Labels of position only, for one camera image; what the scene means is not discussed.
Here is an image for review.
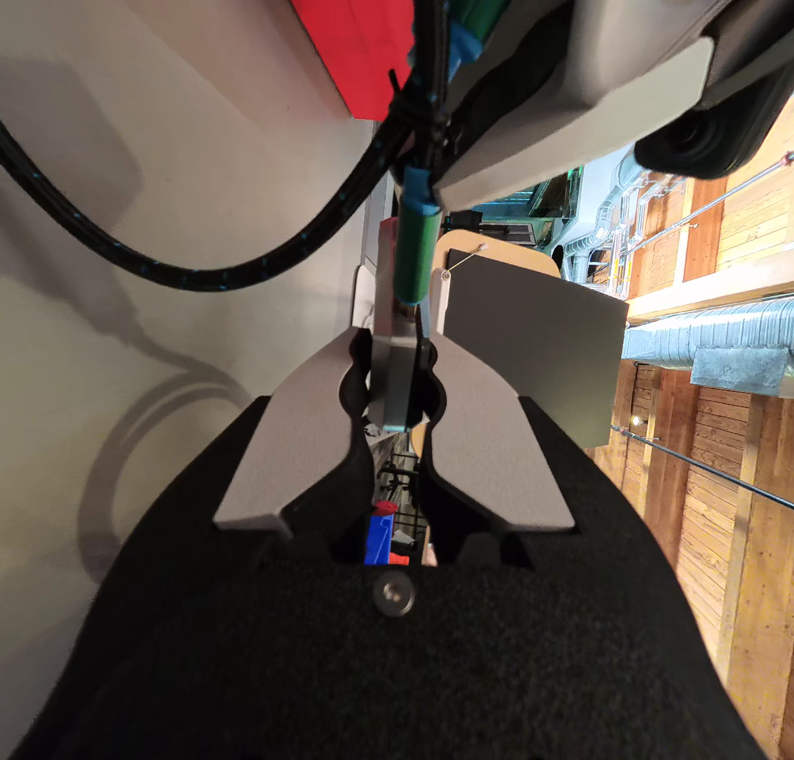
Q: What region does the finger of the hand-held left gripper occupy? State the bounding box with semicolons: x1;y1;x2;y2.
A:
428;34;718;212

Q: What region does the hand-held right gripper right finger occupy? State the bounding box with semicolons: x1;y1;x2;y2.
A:
416;332;575;562

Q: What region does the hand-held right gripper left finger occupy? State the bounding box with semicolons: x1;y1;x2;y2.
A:
214;326;377;562

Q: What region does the black braided cable green plug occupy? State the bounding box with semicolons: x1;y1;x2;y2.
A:
0;0;532;314

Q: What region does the red plastic bin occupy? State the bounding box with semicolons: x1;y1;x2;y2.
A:
270;0;419;123

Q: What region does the tablet stand with dark board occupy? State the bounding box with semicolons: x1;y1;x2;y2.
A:
410;242;631;457

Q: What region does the silver stand base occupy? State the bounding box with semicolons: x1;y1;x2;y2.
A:
350;261;380;335

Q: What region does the silver ventilation duct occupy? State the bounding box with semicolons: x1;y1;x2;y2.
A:
621;292;794;397

